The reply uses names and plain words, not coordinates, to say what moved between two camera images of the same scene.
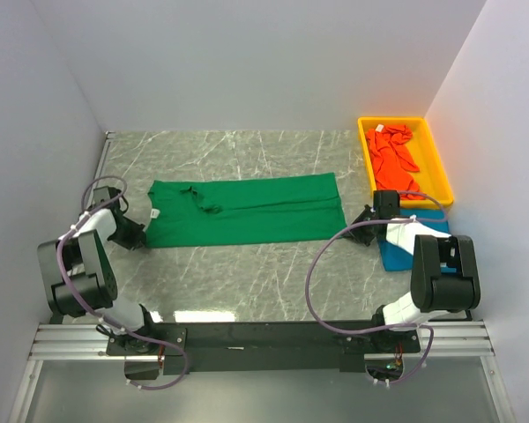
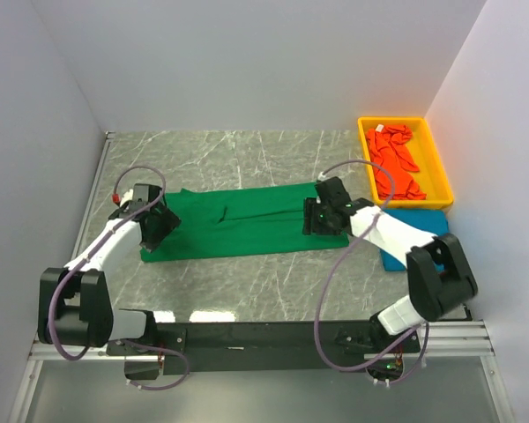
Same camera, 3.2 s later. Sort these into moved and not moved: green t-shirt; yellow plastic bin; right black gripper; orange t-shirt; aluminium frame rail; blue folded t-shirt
Moved: right black gripper; green t-shirt
Not moved: yellow plastic bin; blue folded t-shirt; aluminium frame rail; orange t-shirt
